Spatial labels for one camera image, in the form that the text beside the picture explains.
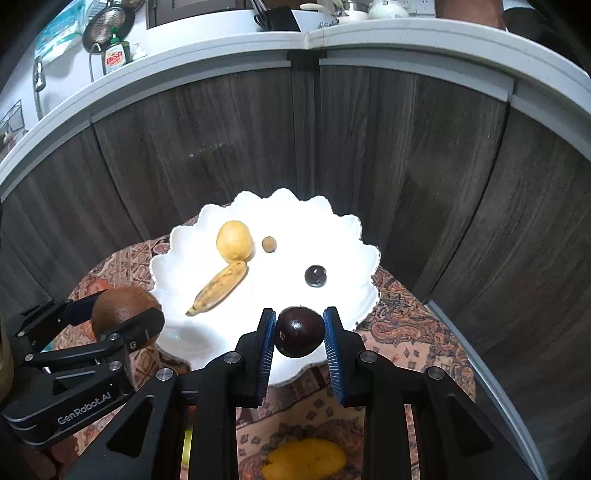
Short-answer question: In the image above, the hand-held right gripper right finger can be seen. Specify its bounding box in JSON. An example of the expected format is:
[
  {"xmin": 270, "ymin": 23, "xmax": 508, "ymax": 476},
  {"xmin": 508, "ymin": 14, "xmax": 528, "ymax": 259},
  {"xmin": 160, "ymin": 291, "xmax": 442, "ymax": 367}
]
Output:
[{"xmin": 323, "ymin": 305, "xmax": 525, "ymax": 480}]

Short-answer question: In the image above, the thin chrome faucet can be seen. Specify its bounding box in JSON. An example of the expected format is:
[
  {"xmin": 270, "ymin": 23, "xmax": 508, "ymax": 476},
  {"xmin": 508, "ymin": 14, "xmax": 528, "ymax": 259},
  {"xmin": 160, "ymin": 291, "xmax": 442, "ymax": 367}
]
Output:
[{"xmin": 88, "ymin": 42, "xmax": 102, "ymax": 84}]

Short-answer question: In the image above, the printed plastic packet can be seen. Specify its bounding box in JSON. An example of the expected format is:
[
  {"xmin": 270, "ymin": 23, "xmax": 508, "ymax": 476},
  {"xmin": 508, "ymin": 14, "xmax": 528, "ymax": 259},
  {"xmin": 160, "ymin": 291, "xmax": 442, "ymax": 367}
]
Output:
[{"xmin": 34, "ymin": 0, "xmax": 100, "ymax": 58}]

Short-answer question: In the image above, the grey metal strip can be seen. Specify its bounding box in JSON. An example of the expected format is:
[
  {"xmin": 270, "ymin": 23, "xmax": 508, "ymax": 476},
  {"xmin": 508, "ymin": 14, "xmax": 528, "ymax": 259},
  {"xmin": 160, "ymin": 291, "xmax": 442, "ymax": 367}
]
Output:
[{"xmin": 424, "ymin": 300, "xmax": 550, "ymax": 480}]

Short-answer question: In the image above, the chrome kitchen faucet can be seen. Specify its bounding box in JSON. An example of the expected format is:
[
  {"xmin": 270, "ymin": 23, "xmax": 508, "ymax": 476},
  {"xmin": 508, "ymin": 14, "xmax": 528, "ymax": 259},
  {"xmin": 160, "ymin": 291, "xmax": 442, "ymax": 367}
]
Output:
[{"xmin": 31, "ymin": 58, "xmax": 47, "ymax": 121}]

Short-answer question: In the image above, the wire wall rack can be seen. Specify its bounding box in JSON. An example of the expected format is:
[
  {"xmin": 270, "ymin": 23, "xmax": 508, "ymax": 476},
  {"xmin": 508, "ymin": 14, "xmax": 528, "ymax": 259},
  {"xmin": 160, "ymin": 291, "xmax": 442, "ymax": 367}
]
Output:
[{"xmin": 0, "ymin": 99, "xmax": 24, "ymax": 153}]

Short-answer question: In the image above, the dark purple plum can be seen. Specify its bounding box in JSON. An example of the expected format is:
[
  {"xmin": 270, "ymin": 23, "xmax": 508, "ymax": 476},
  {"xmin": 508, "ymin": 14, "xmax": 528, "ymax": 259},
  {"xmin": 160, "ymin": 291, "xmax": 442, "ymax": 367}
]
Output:
[{"xmin": 274, "ymin": 305, "xmax": 325, "ymax": 359}]

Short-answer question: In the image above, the wooden cutting board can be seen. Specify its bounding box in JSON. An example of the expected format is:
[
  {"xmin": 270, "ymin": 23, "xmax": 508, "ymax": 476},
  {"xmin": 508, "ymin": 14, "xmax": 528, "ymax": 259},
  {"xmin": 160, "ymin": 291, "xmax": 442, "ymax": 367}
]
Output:
[{"xmin": 436, "ymin": 0, "xmax": 504, "ymax": 29}]

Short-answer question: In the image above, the white scalloped bowl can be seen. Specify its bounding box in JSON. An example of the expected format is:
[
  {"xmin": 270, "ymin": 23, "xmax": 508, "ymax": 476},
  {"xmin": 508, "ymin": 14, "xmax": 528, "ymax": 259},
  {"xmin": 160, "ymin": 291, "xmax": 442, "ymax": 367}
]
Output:
[{"xmin": 148, "ymin": 188, "xmax": 382, "ymax": 387}]

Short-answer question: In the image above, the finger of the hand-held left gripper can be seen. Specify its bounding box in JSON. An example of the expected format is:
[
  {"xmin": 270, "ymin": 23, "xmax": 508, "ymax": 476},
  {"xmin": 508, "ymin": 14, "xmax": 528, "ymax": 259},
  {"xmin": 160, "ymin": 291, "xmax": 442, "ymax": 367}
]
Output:
[
  {"xmin": 7, "ymin": 289, "xmax": 110, "ymax": 352},
  {"xmin": 27, "ymin": 307, "xmax": 166, "ymax": 377}
]

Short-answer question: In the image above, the brown kiwi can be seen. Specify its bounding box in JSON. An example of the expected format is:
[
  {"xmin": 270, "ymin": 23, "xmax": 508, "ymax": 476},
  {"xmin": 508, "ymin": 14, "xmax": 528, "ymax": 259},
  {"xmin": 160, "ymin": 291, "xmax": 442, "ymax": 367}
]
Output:
[{"xmin": 91, "ymin": 285, "xmax": 162, "ymax": 340}]

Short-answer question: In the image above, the yellow mango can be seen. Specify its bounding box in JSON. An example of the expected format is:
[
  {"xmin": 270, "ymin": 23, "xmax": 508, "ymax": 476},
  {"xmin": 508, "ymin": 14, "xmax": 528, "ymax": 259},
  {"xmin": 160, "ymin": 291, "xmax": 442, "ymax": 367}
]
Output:
[{"xmin": 262, "ymin": 438, "xmax": 347, "ymax": 480}]

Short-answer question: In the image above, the pale yellow banana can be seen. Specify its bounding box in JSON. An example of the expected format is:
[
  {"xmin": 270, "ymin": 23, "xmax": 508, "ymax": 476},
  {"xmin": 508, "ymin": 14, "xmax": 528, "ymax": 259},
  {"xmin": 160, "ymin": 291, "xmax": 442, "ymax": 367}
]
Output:
[{"xmin": 185, "ymin": 260, "xmax": 249, "ymax": 317}]

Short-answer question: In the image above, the white lidded pot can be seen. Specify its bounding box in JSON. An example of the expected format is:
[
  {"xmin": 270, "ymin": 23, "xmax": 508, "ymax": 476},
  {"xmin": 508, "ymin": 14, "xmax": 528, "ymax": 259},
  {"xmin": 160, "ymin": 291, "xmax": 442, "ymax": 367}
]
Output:
[{"xmin": 368, "ymin": 0, "xmax": 409, "ymax": 20}]

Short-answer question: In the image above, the dark wood kitchen cabinet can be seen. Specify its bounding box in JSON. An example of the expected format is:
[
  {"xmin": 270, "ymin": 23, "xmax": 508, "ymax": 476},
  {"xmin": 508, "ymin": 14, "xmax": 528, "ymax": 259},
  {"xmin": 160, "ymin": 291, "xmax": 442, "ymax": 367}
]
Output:
[{"xmin": 0, "ymin": 46, "xmax": 591, "ymax": 480}]

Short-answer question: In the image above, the dark window frame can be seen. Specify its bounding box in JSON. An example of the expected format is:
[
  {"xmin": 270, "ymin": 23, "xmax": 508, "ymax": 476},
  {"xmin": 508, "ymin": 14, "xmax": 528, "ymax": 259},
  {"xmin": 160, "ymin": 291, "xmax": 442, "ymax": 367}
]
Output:
[{"xmin": 147, "ymin": 0, "xmax": 259, "ymax": 29}]

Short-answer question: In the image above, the small black plum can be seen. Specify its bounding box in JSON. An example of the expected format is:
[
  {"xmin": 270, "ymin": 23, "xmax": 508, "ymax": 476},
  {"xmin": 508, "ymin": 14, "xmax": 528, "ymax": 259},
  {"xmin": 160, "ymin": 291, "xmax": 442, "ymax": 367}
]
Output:
[{"xmin": 304, "ymin": 264, "xmax": 329, "ymax": 288}]

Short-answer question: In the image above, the black knife block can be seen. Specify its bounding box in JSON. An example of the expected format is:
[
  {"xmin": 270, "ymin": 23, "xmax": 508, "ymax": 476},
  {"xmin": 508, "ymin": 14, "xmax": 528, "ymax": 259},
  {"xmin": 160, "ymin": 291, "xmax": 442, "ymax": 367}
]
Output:
[{"xmin": 265, "ymin": 7, "xmax": 301, "ymax": 32}]

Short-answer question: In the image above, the copper pan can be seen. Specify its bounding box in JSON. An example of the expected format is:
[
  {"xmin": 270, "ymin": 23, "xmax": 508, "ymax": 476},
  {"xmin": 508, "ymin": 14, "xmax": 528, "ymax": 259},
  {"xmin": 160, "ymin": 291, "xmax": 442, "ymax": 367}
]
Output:
[{"xmin": 82, "ymin": 6, "xmax": 137, "ymax": 52}]

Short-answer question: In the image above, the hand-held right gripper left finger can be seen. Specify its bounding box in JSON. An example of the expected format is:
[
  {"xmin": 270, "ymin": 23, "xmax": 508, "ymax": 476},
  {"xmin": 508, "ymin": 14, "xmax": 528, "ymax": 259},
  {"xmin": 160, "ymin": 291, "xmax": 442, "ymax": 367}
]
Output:
[{"xmin": 60, "ymin": 308, "xmax": 278, "ymax": 480}]

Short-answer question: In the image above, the yellow lemon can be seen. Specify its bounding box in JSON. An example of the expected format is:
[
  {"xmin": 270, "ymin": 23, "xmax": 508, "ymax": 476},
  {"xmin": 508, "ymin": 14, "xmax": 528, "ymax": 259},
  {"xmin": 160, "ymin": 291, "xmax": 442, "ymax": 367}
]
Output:
[{"xmin": 216, "ymin": 220, "xmax": 254, "ymax": 261}]

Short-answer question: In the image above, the green dish soap bottle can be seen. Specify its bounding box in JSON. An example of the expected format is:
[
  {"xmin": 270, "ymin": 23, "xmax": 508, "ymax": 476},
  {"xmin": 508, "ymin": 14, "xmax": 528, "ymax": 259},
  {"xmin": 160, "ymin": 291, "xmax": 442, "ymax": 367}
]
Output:
[{"xmin": 102, "ymin": 27, "xmax": 132, "ymax": 75}]

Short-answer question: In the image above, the patterned paisley tablecloth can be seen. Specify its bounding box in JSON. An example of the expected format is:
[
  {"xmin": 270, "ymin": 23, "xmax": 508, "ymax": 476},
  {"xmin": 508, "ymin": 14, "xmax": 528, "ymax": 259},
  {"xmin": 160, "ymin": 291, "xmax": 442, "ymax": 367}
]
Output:
[{"xmin": 51, "ymin": 217, "xmax": 481, "ymax": 480}]

